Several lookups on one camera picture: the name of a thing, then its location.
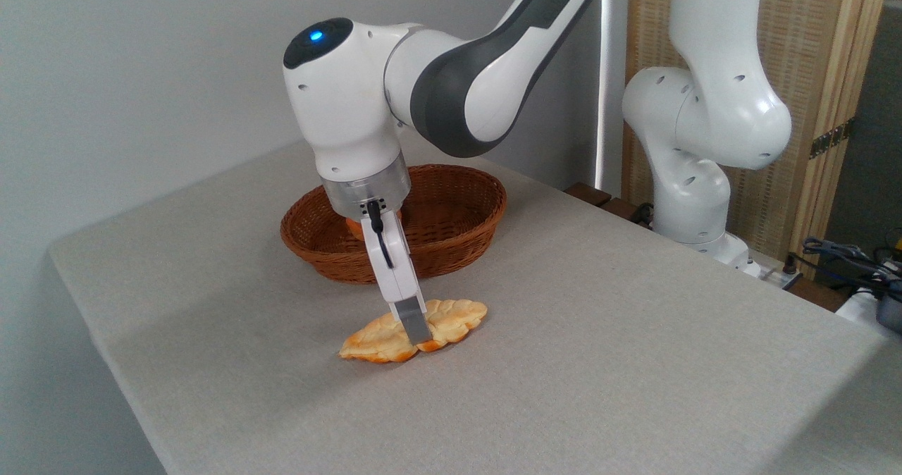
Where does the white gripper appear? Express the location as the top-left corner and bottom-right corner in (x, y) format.
(361, 206), (433, 345)

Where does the braided golden bread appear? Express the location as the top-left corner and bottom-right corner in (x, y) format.
(338, 298), (488, 364)

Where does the brown wicker basket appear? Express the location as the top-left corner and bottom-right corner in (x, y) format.
(280, 164), (508, 285)

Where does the small orange bread roll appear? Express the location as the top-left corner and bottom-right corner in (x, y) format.
(345, 209), (404, 242)

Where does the grey fabric table cover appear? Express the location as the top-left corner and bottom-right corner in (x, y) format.
(47, 133), (902, 475)

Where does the brown wooden block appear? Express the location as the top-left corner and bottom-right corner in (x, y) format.
(599, 197), (655, 228)
(564, 183), (613, 209)

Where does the white vertical pole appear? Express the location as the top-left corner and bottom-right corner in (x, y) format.
(595, 0), (630, 195)

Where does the black screen hinge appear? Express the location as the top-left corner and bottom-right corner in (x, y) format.
(808, 117), (855, 161)

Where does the wood and rattan folding screen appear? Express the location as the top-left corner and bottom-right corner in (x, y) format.
(624, 0), (893, 278)

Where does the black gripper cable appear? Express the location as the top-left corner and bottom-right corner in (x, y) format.
(366, 199), (396, 271)

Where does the blue grey cable bundle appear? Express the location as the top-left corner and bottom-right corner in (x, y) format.
(801, 236), (902, 301)

